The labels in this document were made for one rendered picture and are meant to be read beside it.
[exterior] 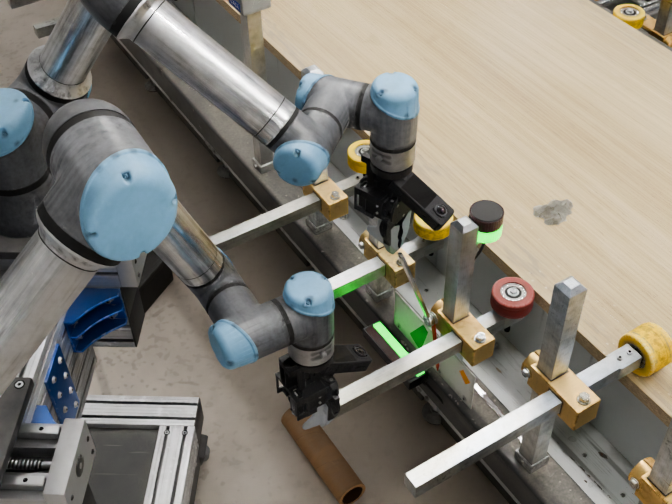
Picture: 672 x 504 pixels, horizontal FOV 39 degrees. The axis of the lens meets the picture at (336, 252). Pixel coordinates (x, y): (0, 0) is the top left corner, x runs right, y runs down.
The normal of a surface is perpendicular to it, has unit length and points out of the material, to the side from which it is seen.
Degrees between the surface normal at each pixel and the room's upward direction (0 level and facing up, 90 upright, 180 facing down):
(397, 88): 1
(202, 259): 83
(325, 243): 0
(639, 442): 90
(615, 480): 0
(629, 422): 90
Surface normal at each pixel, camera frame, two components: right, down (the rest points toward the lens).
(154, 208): 0.58, 0.51
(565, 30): -0.02, -0.71
